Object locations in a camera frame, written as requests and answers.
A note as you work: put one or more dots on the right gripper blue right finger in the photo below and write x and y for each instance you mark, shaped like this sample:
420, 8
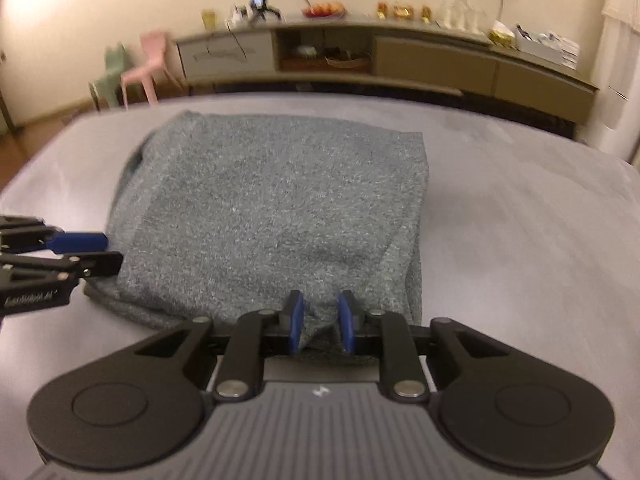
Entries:
387, 337

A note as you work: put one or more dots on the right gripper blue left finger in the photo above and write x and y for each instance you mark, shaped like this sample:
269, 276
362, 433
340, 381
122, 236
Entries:
257, 336

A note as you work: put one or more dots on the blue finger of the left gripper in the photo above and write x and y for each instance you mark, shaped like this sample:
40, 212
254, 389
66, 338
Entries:
20, 235
20, 270

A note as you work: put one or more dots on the grey sweatpants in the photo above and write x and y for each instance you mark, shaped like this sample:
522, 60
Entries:
220, 215

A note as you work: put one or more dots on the green plastic child chair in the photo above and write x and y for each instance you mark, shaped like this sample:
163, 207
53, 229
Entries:
117, 61

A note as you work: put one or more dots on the pink plastic child chair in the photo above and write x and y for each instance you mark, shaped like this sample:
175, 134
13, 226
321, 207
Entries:
154, 46

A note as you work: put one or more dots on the long grey tv cabinet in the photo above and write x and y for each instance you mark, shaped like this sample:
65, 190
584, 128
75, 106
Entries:
386, 53

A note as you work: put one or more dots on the spare handheld gripper device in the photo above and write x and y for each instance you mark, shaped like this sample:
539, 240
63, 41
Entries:
260, 9

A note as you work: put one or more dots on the white tower air conditioner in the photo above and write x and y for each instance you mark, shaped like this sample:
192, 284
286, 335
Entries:
613, 124

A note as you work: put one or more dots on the gold tissue box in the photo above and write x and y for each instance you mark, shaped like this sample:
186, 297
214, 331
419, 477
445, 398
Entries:
502, 36

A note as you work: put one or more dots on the white box of items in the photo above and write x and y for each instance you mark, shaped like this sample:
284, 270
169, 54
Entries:
548, 46

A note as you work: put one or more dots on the red plate of fruit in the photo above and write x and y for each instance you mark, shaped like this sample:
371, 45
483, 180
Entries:
324, 10

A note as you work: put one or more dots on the clear glasses on tray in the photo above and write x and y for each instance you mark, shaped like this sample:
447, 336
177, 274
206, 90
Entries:
461, 15

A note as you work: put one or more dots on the gold ornament set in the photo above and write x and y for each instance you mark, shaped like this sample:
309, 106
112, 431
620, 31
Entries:
403, 12

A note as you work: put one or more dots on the cream window curtain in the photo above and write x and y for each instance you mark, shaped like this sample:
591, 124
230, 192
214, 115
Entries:
622, 10

